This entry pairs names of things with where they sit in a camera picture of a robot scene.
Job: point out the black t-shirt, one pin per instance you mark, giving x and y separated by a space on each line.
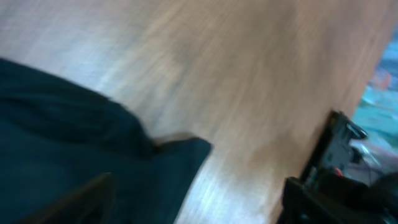
56 136

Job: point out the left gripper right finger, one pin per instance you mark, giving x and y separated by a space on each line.
302 204

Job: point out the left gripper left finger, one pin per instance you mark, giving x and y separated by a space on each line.
90 203

